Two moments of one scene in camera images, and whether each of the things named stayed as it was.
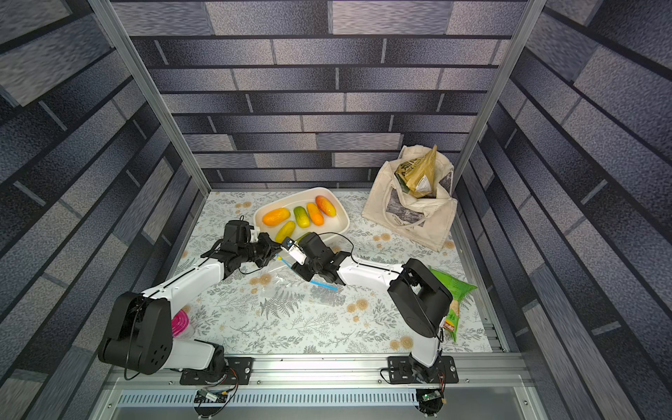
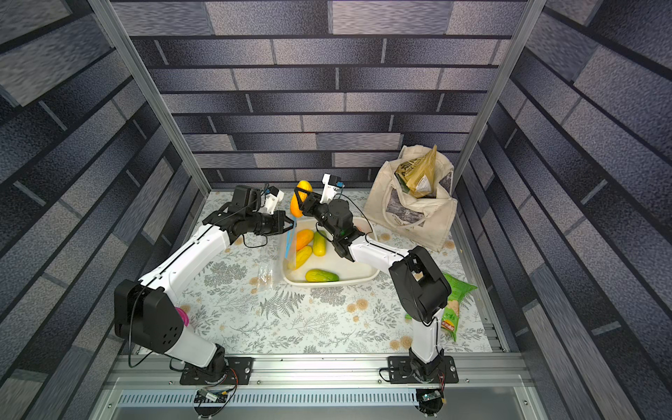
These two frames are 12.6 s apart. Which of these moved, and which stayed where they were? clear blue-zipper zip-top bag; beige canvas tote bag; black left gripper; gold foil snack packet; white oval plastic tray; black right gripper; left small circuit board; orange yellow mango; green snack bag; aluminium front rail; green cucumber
Moved: black left gripper; orange yellow mango; green cucumber; clear blue-zipper zip-top bag; white oval plastic tray; black right gripper
Stayed: beige canvas tote bag; green snack bag; gold foil snack packet; aluminium front rail; left small circuit board
